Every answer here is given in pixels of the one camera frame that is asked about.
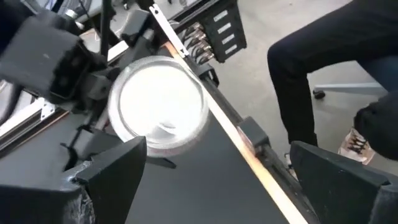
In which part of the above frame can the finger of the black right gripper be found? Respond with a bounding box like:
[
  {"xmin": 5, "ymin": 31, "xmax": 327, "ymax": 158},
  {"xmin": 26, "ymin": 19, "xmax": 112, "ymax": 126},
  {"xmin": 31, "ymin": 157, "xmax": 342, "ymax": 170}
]
[
  {"xmin": 81, "ymin": 67, "xmax": 121, "ymax": 102},
  {"xmin": 60, "ymin": 126, "xmax": 177, "ymax": 170}
]

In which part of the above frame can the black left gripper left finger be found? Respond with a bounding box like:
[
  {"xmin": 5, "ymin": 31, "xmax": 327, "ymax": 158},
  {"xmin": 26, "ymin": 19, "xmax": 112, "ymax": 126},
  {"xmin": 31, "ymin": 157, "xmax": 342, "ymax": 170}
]
[{"xmin": 0, "ymin": 136, "xmax": 148, "ymax": 224}]

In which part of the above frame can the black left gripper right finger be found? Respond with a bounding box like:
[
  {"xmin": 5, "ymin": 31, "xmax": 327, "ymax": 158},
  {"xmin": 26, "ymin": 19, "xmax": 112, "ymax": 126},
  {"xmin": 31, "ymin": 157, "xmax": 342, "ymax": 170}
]
[{"xmin": 290, "ymin": 140, "xmax": 398, "ymax": 224}]

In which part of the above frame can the pink and silver can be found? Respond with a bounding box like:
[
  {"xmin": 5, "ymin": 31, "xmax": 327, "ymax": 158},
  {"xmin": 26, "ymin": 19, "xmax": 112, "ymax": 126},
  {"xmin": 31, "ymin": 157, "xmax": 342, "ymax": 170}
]
[{"xmin": 106, "ymin": 55, "xmax": 211, "ymax": 158}]

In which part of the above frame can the black table mat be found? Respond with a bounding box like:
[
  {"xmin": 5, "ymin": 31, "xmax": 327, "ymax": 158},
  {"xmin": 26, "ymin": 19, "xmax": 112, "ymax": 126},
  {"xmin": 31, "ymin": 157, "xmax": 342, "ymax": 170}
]
[{"xmin": 0, "ymin": 107, "xmax": 290, "ymax": 224}]

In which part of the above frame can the grey chair base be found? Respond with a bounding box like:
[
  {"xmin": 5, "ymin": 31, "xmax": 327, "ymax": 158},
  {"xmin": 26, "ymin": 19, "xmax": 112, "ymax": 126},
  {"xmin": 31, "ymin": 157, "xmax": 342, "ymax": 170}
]
[{"xmin": 312, "ymin": 81, "xmax": 388, "ymax": 100}]

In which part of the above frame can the black box with silver slots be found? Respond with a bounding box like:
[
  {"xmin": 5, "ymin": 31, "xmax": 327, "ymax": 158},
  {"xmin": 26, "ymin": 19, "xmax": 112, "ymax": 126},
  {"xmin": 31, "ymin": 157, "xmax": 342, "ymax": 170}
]
[{"xmin": 198, "ymin": 0, "xmax": 248, "ymax": 64}]

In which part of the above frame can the person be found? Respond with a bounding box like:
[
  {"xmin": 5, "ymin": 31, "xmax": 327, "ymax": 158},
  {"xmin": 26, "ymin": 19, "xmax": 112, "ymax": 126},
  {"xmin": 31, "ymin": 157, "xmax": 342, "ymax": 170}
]
[{"xmin": 266, "ymin": 0, "xmax": 398, "ymax": 175}]

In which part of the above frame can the silver metal bracket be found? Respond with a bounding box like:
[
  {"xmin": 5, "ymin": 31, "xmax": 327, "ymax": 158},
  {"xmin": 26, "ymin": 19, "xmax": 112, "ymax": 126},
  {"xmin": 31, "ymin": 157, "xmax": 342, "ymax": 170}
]
[{"xmin": 148, "ymin": 3, "xmax": 190, "ymax": 58}]

